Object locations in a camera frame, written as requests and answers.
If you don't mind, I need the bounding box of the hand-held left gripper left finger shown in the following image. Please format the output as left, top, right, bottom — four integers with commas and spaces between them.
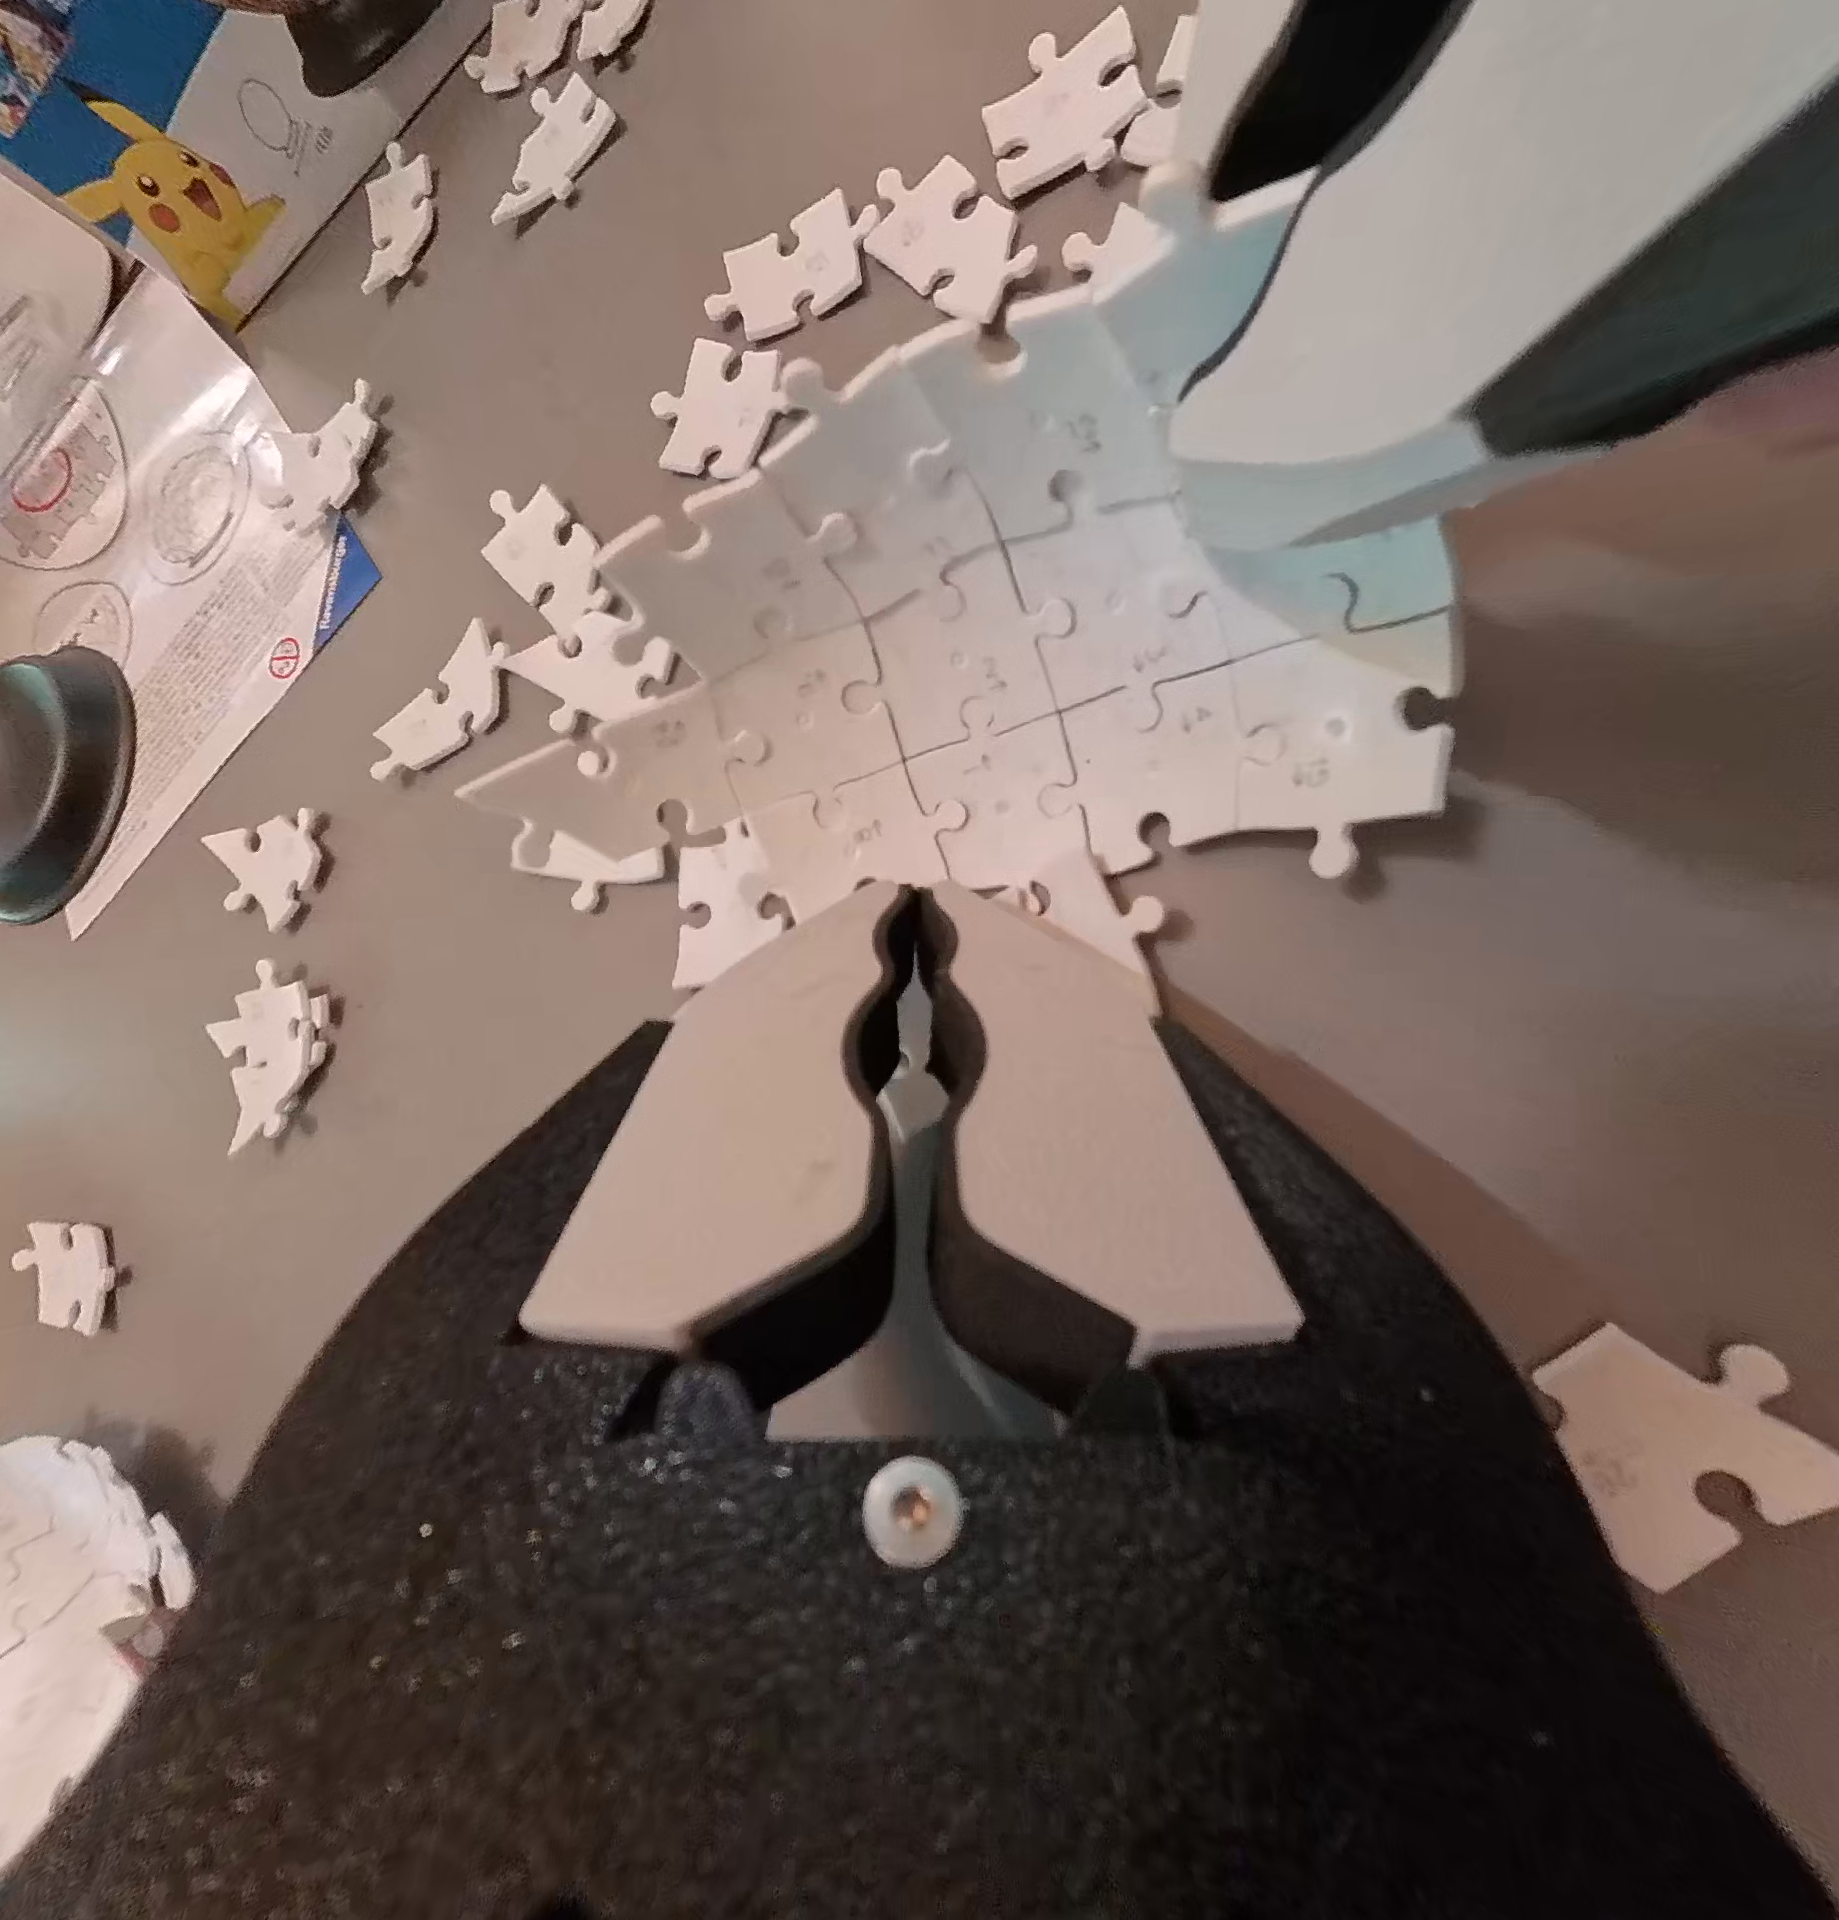
519, 883, 915, 1373

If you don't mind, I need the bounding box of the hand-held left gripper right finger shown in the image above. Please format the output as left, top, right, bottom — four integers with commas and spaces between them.
925, 883, 1311, 1412

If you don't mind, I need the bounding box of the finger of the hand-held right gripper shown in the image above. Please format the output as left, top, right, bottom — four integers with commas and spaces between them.
1170, 0, 1839, 558
1165, 0, 1470, 208

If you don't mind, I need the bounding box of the scatter of white pieces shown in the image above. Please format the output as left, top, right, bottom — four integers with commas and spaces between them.
12, 0, 1839, 1595

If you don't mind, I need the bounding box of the bowl-shaped assembled puzzle section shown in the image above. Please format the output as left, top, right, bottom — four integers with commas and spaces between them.
454, 181, 1462, 993

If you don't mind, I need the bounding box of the arc-shaped assembled puzzle section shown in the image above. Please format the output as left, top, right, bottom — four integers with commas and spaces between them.
0, 1431, 197, 1823

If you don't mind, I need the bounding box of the black round ball stand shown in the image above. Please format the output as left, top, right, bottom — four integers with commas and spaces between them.
0, 652, 138, 923

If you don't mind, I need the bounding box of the blue puzzle box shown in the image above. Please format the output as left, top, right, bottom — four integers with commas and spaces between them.
0, 0, 493, 332

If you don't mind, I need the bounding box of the white instruction leaflet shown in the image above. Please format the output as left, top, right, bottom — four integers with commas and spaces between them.
0, 285, 389, 939

